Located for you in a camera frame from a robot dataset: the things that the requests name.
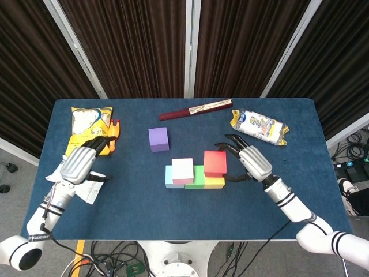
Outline black cables with green plug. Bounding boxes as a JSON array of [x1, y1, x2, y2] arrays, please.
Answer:
[[213, 241, 248, 277]]

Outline black power unit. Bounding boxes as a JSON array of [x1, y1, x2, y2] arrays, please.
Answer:
[[333, 161, 369, 182]]

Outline brown curtain panel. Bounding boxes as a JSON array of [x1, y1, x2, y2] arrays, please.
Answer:
[[0, 0, 100, 158], [266, 0, 369, 141], [58, 0, 191, 99], [193, 0, 312, 99]]

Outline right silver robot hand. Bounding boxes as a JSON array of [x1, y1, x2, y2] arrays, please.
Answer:
[[214, 133, 274, 183]]

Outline yellow cube block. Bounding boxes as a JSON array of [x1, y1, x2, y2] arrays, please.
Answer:
[[204, 174, 225, 190]]

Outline white floor cable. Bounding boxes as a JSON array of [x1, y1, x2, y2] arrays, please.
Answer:
[[60, 253, 109, 277]]

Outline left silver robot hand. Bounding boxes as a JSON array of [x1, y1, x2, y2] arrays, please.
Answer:
[[59, 135, 119, 185]]

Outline light blue foam cube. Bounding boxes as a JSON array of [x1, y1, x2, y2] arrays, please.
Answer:
[[165, 165, 185, 190]]

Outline red foam cube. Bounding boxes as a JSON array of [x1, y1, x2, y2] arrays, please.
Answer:
[[203, 150, 228, 178]]

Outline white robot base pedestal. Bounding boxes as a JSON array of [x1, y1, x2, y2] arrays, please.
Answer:
[[137, 241, 219, 277]]

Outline yellow snack bag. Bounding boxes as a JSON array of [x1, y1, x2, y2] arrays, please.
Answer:
[[65, 106, 114, 158]]

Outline white partition post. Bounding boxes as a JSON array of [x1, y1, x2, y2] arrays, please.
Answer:
[[326, 111, 369, 148], [260, 0, 323, 98], [184, 0, 202, 99], [0, 137, 40, 166], [43, 0, 108, 99]]

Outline blue felt table cover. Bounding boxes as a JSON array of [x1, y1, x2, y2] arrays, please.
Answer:
[[20, 98, 353, 242]]

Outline black trouser leg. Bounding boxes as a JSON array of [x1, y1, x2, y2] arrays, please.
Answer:
[[347, 190, 369, 216]]

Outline green foam cube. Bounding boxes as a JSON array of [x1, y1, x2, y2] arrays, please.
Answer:
[[184, 164, 207, 190]]

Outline black floor cable tangle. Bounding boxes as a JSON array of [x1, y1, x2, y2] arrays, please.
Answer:
[[86, 241, 153, 277], [331, 131, 369, 164]]

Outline yellow rubber chicken toy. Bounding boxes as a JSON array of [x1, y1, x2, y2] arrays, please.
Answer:
[[107, 118, 122, 153]]

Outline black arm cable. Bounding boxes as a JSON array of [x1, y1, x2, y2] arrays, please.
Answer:
[[263, 213, 332, 249], [40, 213, 87, 260]]

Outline white snack bag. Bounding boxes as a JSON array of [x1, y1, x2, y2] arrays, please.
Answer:
[[45, 155, 107, 205]]

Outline dark red folded fan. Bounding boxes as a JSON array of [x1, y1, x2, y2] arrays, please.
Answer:
[[159, 98, 234, 122]]

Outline person's white shoe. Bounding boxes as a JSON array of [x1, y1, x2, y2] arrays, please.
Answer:
[[338, 178, 360, 216]]

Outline clear pack of white rolls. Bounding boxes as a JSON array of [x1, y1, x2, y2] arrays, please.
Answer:
[[229, 108, 290, 147]]

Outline pink foam cube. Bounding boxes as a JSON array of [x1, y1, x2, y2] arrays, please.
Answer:
[[171, 158, 194, 185]]

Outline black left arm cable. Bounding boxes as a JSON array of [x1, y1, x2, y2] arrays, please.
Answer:
[[40, 213, 87, 260]]

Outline purple foam cube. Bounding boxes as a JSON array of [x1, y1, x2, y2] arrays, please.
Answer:
[[148, 126, 170, 153]]

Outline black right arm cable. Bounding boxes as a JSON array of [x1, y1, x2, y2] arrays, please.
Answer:
[[263, 213, 332, 249]]

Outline green circuit board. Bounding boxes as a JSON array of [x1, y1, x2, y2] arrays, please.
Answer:
[[125, 262, 144, 276]]

